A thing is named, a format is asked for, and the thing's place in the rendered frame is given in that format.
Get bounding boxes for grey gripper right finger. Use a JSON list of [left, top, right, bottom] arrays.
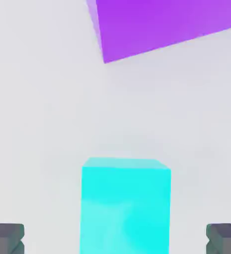
[[206, 223, 231, 254]]

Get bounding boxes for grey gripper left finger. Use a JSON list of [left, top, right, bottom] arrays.
[[0, 223, 25, 254]]

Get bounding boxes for small cyan cube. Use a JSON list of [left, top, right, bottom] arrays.
[[79, 157, 172, 254]]

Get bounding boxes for large purple box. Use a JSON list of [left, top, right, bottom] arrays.
[[86, 0, 231, 64]]

